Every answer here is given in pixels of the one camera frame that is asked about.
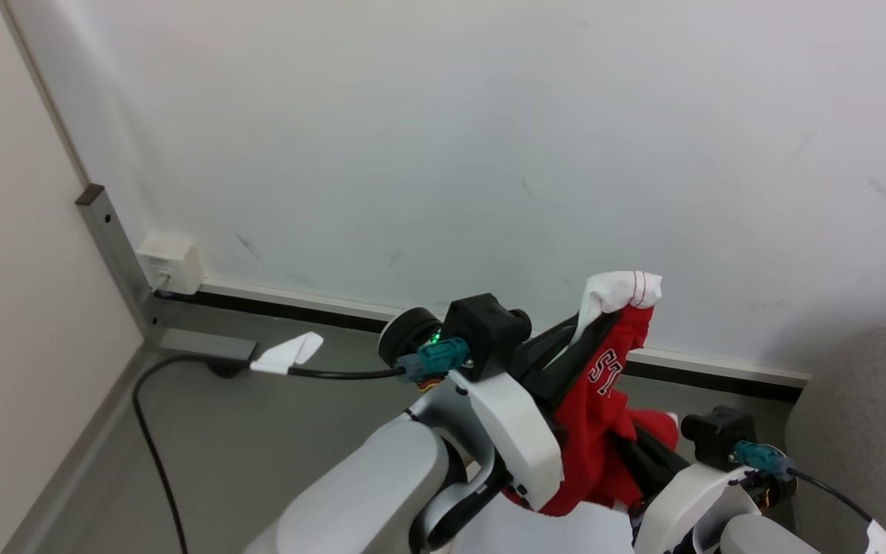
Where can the red shirt with white collar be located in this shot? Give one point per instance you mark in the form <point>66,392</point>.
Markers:
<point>597,431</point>

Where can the grey metal corner post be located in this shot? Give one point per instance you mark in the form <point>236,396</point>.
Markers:
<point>116,254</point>

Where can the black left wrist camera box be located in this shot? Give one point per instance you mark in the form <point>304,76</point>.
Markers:
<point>485,327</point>

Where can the grey fabric sofa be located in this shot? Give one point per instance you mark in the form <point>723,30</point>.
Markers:
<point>874,431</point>

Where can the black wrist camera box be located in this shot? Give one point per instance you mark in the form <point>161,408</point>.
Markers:
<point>485,327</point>
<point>716,435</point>

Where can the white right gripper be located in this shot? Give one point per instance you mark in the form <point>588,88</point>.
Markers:
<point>681,508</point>

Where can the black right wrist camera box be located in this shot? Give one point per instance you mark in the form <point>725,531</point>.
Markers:
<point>716,435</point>

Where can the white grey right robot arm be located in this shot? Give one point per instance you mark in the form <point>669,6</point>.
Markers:
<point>758,535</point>

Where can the white and black baseboard strip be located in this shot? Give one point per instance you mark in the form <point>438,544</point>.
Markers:
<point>320,303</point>

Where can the grey metal floor plate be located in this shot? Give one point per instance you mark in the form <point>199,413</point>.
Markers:
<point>204,344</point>

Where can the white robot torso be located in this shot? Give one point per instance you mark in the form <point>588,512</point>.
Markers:
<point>551,535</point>

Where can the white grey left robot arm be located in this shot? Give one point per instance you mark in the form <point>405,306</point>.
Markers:
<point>366,492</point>

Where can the grey metal floor trim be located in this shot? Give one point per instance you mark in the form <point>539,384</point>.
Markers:
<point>74,469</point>

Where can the white wall outlet box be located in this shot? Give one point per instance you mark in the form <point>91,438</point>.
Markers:
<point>174,261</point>

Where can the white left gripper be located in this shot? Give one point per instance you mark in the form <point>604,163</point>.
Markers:
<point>524,438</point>

